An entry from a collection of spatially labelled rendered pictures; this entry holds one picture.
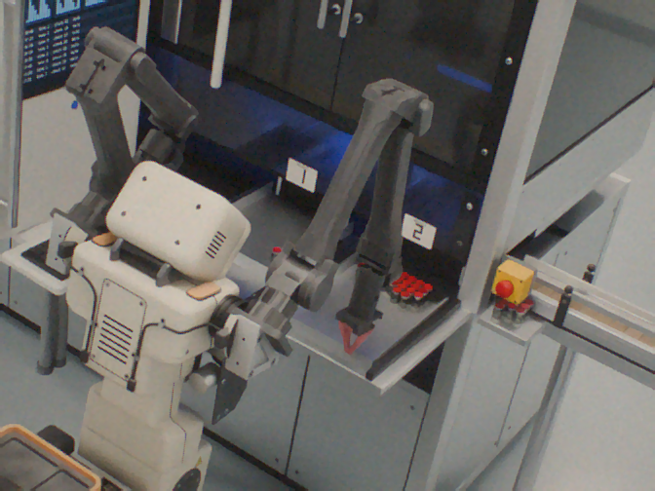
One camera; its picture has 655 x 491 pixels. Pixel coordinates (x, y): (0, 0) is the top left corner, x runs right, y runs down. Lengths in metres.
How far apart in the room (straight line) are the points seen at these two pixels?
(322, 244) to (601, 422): 2.17
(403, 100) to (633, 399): 2.37
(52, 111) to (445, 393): 1.17
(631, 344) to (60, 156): 1.43
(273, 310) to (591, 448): 2.10
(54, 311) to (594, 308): 1.50
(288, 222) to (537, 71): 0.81
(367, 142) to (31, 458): 0.83
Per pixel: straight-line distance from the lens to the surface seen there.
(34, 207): 3.07
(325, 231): 2.19
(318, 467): 3.42
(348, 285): 2.89
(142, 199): 2.19
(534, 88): 2.63
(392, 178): 2.36
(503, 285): 2.79
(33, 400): 3.82
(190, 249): 2.12
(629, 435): 4.19
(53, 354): 3.62
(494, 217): 2.78
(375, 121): 2.19
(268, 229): 3.05
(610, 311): 2.91
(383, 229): 2.45
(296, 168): 3.02
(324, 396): 3.28
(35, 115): 2.94
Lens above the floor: 2.46
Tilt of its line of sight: 32 degrees down
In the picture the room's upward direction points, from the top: 11 degrees clockwise
